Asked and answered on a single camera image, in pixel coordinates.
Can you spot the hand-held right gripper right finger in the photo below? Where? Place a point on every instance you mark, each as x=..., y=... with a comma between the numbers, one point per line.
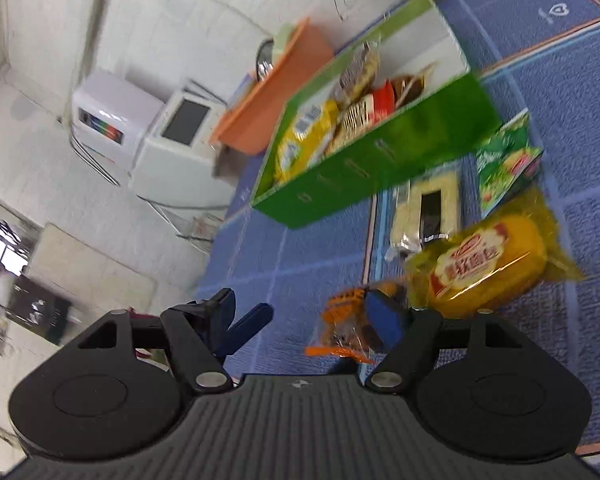
x=387, y=322

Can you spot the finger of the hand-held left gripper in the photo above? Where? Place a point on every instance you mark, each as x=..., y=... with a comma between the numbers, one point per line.
x=225, y=310

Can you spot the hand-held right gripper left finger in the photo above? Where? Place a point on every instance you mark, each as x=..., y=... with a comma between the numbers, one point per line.
x=250, y=326

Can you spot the orange snack packet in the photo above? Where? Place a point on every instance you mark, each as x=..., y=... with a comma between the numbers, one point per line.
x=340, y=320

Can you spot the green cardboard box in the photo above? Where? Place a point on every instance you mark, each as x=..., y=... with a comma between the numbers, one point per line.
x=380, y=170

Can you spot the yellow snack bag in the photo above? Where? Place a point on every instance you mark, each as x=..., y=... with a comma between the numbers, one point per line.
x=305, y=135

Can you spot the red cracker packet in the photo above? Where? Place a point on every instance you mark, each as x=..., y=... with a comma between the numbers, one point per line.
x=375, y=105

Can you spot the clear dark nut packet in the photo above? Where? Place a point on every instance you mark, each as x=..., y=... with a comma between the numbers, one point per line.
x=410, y=87

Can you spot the clear peanut packet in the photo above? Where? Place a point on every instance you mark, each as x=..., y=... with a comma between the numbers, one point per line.
x=360, y=75

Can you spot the pale yellow snack packet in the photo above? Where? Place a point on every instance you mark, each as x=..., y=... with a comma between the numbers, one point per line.
x=410, y=210

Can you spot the yellow bread packet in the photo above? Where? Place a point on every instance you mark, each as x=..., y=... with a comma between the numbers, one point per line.
x=490, y=255

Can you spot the white board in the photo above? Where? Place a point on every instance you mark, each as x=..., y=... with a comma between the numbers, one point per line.
x=90, y=265

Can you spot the white machine with screen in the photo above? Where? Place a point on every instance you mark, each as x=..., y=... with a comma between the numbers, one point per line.
x=170, y=160

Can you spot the dark box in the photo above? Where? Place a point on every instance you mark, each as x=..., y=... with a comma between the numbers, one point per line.
x=40, y=310

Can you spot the green snack packet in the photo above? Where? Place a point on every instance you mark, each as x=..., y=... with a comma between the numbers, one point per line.
x=505, y=165

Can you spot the orange plastic basin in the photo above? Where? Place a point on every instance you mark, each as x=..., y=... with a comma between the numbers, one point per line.
x=280, y=95

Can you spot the white water purifier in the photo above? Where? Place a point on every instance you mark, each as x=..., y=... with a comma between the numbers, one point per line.
x=110, y=105

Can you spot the metal kitchenware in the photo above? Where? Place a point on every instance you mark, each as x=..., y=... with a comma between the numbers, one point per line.
x=265, y=62

